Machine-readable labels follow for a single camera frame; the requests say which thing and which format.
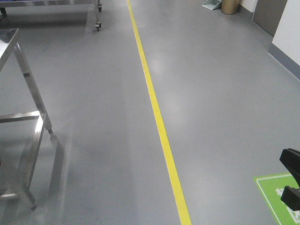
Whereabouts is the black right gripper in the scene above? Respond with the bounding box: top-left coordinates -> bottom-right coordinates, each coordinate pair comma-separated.
279,149 -> 300,211

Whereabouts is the gold trash bin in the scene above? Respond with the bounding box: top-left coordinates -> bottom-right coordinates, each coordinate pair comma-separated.
221,0 -> 241,15

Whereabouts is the steel cart with casters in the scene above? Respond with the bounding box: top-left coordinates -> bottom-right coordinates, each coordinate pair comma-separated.
0,0 -> 103,32

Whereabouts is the steel table frame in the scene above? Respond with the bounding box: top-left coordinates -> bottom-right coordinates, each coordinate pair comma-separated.
0,29 -> 53,210

